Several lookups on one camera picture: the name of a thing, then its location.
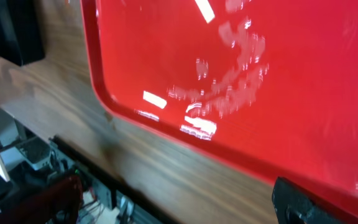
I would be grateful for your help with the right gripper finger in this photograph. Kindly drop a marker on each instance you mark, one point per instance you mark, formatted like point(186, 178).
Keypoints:
point(293, 204)

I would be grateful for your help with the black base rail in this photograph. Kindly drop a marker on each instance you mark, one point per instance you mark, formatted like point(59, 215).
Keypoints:
point(109, 191)

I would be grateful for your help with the black water basin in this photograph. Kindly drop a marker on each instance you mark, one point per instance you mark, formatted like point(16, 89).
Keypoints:
point(20, 39)

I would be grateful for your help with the red plastic tray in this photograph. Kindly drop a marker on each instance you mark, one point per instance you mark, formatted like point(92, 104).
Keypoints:
point(269, 87)

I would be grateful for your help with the dark red cloth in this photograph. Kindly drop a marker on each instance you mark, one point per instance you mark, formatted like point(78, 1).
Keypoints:
point(60, 202)

